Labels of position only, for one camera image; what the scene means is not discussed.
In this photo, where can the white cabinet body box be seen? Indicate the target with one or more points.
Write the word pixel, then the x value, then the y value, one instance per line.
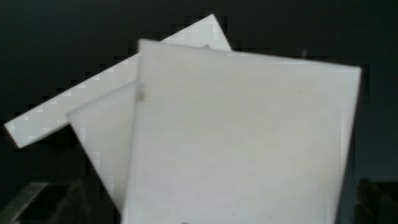
pixel 102 122

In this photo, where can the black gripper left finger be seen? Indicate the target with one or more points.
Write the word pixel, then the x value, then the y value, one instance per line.
pixel 50 203

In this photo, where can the white U-shaped border fence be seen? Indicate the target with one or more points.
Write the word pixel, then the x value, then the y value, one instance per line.
pixel 45 119

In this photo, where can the white cabinet top block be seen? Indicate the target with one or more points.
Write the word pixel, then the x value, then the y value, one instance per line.
pixel 244 119

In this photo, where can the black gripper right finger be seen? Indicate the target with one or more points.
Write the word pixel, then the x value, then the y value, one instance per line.
pixel 377 202

